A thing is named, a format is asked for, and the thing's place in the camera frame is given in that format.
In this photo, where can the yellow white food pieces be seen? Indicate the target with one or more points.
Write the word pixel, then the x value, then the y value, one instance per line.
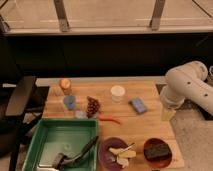
pixel 122 155

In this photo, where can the white paper cup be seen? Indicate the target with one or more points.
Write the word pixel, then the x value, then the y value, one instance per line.
pixel 117 93

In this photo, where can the orange-brown bowl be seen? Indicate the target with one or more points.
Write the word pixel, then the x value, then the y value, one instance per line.
pixel 160 162

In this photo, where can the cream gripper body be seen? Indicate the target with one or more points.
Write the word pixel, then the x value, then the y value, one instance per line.
pixel 167 114

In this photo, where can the black tongs tool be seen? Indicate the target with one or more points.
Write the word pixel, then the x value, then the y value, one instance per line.
pixel 62 159

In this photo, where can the wooden board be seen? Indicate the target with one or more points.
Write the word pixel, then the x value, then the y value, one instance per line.
pixel 134 127

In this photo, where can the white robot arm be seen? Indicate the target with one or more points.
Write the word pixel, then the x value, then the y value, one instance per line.
pixel 187 81

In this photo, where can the blue sponge block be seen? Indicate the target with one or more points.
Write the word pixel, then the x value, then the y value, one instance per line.
pixel 138 105

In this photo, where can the purple bowl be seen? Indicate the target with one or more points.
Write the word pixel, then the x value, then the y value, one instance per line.
pixel 107 158

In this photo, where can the green plastic tray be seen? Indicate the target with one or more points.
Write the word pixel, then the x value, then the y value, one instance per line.
pixel 66 136

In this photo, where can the blue cup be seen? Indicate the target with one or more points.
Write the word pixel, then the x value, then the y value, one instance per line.
pixel 70 102

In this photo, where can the dark red grape bunch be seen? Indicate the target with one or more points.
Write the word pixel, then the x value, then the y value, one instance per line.
pixel 93 106

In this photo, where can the dark rectangular eraser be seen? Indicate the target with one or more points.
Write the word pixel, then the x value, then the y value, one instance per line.
pixel 157 151

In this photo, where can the dark chair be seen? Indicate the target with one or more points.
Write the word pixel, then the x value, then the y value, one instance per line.
pixel 12 128

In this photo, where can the orange topped bottle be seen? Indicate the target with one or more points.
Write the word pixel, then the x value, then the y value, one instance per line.
pixel 65 85

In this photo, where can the orange carrot toy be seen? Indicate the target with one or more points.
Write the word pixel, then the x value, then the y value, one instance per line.
pixel 108 118

